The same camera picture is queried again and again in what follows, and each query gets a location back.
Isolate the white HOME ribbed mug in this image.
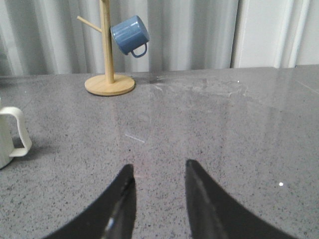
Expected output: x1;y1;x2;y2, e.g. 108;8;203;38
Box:
0;105;32;169

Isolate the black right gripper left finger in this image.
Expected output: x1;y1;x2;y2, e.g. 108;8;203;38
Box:
45;164;137;239

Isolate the blue enamel mug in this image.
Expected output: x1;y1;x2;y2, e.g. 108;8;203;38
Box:
111;15;150;58

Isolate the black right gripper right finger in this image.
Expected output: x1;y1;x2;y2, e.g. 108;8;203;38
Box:
185;159;291;239

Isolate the wooden mug tree stand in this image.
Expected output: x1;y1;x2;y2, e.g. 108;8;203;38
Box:
77;0;135;96

